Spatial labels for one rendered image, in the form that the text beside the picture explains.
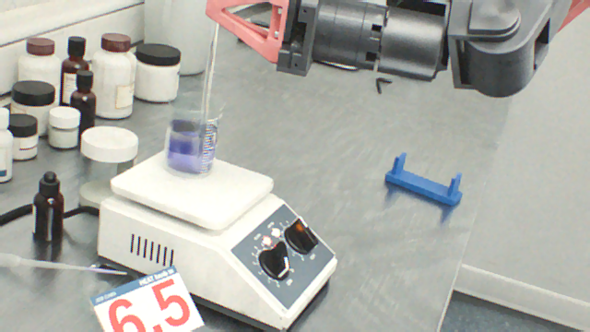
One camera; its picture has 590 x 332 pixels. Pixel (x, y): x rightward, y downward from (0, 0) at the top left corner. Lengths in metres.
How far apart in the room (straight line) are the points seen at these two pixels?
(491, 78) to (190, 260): 0.30
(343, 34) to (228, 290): 0.24
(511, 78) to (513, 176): 1.54
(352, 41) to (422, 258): 0.31
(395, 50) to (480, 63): 0.07
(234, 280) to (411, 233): 0.30
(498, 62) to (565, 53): 1.46
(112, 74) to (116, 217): 0.38
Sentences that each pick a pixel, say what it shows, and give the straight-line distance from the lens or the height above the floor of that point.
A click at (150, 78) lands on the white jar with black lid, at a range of 1.16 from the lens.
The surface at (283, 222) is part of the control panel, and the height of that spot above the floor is 0.81.
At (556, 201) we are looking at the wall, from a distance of 2.22.
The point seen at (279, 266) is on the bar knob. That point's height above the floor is 0.81.
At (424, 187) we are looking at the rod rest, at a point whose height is 0.76.
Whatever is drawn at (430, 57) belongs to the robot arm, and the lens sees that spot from 0.66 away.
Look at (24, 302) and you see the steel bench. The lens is 0.72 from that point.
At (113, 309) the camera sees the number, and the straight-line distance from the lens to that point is 0.66.
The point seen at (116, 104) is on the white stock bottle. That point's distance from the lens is 1.09.
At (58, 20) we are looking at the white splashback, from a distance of 1.18.
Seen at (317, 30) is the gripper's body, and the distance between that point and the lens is 0.66.
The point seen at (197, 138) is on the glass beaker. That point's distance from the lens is 0.73.
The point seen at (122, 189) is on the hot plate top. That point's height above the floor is 0.84.
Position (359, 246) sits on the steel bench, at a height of 0.75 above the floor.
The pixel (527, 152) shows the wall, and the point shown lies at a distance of 2.17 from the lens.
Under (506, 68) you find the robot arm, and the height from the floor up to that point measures 1.01.
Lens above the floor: 1.16
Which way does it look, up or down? 24 degrees down
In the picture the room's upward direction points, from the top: 10 degrees clockwise
